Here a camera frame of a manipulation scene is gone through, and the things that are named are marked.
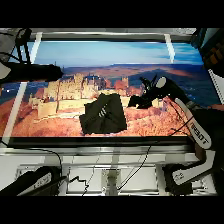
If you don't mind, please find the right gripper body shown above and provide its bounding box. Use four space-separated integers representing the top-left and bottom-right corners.
127 88 162 110

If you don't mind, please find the black garment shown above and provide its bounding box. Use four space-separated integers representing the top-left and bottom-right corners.
78 92 129 135

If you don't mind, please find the black cable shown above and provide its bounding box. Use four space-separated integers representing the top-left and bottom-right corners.
0 140 64 169
116 99 198 192
67 155 100 197

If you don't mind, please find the silver frame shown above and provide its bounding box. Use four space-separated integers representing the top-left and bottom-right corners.
0 135 224 197

